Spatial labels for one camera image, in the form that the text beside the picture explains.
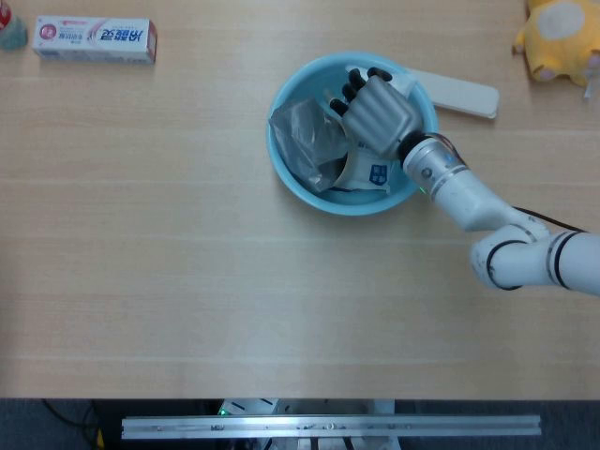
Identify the yellow plush toy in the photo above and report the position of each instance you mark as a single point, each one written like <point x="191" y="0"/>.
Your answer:
<point x="558" y="42"/>

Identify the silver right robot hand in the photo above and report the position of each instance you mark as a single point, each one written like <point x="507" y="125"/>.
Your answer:
<point x="379" y="115"/>

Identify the beige cutlery case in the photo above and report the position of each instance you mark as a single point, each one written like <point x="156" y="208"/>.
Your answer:
<point x="459" y="96"/>

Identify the grey garbage bag roll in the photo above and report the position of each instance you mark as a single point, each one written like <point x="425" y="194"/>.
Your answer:
<point x="300" y="136"/>

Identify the white pink toothpaste box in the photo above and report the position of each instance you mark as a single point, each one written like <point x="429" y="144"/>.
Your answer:
<point x="94" y="40"/>

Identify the clear bottle red label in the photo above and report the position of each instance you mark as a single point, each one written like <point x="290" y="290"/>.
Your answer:
<point x="11" y="35"/>

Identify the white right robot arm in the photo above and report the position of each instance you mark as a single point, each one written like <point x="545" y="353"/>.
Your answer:
<point x="459" y="197"/>

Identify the aluminium profile rail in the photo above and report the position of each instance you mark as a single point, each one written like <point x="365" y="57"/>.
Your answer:
<point x="328" y="426"/>

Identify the white tag of plush toy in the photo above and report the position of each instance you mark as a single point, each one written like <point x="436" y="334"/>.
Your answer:
<point x="591" y="86"/>

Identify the white milk pouch blue print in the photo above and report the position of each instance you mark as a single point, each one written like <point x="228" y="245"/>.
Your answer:
<point x="370" y="173"/>

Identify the light blue plastic basin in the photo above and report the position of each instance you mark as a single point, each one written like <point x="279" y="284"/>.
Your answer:
<point x="328" y="206"/>

